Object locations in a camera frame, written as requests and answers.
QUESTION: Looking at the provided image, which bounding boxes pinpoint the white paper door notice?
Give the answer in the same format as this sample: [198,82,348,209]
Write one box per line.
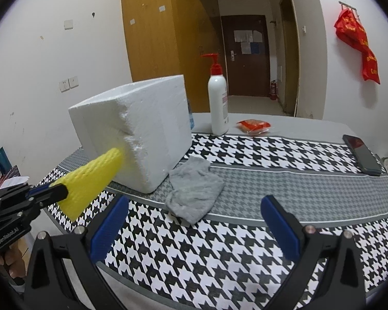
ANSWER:
[234,30,262,43]

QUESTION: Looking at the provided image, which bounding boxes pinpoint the black smartphone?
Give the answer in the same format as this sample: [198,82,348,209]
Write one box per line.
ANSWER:
[342,134,383,176]

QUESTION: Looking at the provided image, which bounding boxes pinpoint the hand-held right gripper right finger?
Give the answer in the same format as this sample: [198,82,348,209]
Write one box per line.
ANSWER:
[260,195,367,310]

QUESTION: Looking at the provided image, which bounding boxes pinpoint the light wooden side door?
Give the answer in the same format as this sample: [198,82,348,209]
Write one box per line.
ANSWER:
[279,0,301,117]

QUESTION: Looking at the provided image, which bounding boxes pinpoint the red snack packet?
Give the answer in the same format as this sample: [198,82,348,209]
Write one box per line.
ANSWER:
[236,119,271,136]

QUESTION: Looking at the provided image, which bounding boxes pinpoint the person's left hand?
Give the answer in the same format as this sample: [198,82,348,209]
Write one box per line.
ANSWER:
[0,249,28,286]

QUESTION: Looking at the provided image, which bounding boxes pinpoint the white red pump bottle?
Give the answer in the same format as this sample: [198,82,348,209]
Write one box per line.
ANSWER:
[200,53,229,136]

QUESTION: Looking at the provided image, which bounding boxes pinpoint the dark brown door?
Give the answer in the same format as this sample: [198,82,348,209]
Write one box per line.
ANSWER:
[221,14,270,97]

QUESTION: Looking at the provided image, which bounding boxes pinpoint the yellow sponge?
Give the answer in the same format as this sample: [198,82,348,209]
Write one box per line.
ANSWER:
[50,148,123,222]

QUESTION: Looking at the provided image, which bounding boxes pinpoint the red hanging bags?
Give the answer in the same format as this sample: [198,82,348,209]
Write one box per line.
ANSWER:
[334,9,381,85]

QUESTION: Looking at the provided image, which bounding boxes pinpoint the houndstooth table cloth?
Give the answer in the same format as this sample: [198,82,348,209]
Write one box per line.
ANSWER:
[43,132,388,302]

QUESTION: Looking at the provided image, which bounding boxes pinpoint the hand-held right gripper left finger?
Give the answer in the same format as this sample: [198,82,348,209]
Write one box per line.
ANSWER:
[23,195,130,310]

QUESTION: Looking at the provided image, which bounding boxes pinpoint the white foam box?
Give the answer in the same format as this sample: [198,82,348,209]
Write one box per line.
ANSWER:
[68,75,192,195]

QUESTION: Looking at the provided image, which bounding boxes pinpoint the grey cloth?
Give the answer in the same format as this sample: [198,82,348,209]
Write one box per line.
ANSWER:
[164,156,226,226]

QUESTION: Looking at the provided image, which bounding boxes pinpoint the wooden wardrobe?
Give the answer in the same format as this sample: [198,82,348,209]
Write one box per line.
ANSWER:
[120,0,223,113]

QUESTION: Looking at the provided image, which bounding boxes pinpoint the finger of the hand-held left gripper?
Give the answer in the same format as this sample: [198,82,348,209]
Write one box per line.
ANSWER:
[25,185,54,198]
[32,183,69,206]

